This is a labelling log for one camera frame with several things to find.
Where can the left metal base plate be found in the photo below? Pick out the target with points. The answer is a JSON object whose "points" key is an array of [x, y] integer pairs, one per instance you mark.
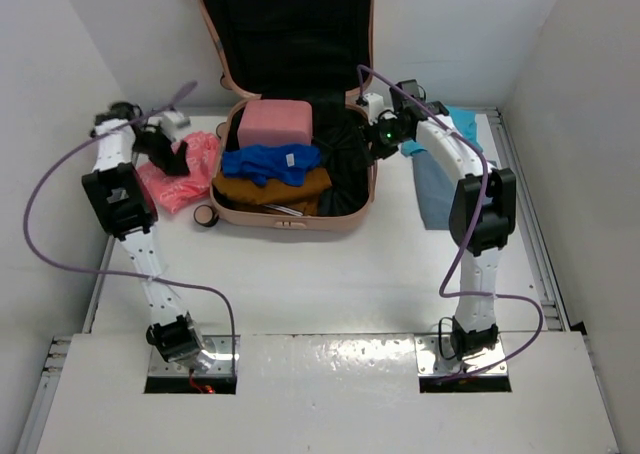
{"points": [[214, 360]]}

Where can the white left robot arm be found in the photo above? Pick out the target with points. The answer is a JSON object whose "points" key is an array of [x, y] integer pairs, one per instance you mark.
{"points": [[126, 211]]}

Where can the metal base plate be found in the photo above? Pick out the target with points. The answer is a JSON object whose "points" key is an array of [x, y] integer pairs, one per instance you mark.
{"points": [[214, 360], [435, 359]]}

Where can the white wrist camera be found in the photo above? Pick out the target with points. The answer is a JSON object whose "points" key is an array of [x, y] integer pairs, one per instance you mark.
{"points": [[374, 104], [172, 121]]}

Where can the blue shirt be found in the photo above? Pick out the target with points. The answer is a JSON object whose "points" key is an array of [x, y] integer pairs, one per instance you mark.
{"points": [[288, 163]]}

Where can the pink toiletry box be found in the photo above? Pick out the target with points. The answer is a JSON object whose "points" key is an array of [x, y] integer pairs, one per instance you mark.
{"points": [[275, 122]]}

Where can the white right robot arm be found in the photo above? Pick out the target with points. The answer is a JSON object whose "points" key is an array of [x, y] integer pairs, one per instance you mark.
{"points": [[481, 219]]}

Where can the grey folded garment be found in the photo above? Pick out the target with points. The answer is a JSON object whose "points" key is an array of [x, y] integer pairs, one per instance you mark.
{"points": [[434, 191]]}

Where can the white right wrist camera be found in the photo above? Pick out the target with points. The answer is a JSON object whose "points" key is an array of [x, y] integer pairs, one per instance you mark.
{"points": [[374, 104]]}

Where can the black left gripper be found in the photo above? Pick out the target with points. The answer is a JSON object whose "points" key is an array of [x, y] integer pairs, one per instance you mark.
{"points": [[172, 165]]}

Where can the brown shorts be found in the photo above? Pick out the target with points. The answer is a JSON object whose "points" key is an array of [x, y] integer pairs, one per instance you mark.
{"points": [[275, 197]]}

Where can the turquoise folded shirt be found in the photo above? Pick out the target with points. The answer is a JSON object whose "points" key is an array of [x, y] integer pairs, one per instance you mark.
{"points": [[465, 124]]}

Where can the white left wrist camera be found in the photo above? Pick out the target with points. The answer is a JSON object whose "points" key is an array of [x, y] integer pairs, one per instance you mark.
{"points": [[172, 121]]}

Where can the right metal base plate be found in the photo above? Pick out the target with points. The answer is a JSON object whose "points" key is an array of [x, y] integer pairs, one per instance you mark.
{"points": [[435, 359]]}

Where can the pink open suitcase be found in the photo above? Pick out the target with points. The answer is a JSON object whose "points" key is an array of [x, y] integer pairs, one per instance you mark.
{"points": [[307, 50]]}

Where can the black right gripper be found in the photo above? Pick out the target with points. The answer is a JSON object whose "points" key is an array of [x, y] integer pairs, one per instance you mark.
{"points": [[368, 156]]}

